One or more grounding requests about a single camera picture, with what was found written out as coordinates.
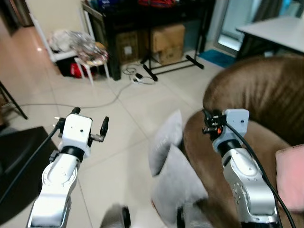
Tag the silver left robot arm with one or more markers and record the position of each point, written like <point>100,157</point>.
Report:
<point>57,183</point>

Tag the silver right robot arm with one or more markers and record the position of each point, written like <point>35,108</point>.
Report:
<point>247,183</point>

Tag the small grey pillow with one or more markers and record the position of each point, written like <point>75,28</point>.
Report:
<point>166,140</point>

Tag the brown sofa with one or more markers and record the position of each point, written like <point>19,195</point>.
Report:
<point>259,92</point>

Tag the blue floor mat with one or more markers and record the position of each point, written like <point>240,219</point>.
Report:
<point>217,58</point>

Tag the large grey pillow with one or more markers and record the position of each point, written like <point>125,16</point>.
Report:
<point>178,187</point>

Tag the pink pillow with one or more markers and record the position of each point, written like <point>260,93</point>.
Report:
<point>292,178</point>

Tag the red bag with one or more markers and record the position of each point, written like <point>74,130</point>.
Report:
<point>77,70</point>

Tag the white plastic stool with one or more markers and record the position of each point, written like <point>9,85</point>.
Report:
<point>90,64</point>

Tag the white power strip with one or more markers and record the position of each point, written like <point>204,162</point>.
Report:
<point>138,77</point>

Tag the black tripod leg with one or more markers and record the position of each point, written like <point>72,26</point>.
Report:
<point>12,102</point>

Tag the white low shelf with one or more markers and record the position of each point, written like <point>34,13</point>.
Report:
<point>47,50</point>

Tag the clear plastic bag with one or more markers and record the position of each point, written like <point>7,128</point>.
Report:
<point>88,43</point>

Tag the black stand base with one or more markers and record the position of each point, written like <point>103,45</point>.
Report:
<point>149,69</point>

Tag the white cloth pile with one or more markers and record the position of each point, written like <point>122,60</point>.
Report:
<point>61,40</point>

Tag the black seat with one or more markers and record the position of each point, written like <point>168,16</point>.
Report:
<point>16,156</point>

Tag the small dark cardboard box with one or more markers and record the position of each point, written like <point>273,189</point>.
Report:
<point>127,47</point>

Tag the large cardboard box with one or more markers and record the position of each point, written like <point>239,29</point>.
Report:
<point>168,42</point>

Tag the robot left leg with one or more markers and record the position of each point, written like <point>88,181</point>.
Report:
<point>116,217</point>

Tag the white table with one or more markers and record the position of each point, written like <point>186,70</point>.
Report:
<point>278,31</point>

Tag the black shelf unit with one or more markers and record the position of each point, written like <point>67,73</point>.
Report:
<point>142,16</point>

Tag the red item on shelf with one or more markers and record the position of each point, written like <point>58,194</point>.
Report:
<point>159,2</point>

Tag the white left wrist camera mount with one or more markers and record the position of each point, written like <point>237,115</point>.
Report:
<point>77,130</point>

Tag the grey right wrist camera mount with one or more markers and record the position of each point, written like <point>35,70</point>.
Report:
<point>236,122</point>

